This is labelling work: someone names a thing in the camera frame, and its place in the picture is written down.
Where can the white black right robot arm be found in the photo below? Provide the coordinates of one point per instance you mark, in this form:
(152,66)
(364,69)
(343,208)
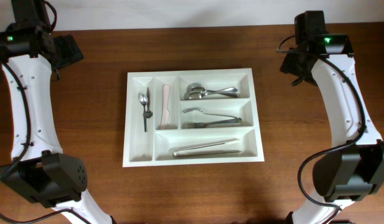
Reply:
(353,167)

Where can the white plastic cutlery tray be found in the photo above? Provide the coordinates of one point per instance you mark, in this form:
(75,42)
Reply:
(191,117)

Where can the steel tongs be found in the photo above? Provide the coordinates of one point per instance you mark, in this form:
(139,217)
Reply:
(206,149)

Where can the large steel spoon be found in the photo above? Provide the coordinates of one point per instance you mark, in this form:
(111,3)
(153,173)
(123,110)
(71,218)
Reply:
(196,95)

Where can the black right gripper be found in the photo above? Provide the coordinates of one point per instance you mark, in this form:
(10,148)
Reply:
(292,66)

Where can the steel fork with thick handle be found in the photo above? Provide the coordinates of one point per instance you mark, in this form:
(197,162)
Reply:
(188,110)

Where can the thin steel fork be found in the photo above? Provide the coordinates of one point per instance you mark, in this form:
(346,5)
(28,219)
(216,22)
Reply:
(197,125)

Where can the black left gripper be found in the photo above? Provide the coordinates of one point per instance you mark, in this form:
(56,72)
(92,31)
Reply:
(79,57)

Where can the small steel teaspoon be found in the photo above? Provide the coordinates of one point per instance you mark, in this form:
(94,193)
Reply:
(144,101)

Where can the pink plastic knife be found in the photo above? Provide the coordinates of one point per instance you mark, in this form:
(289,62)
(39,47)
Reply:
(165,102)

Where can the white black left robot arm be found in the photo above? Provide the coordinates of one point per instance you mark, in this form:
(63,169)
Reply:
(39,170)

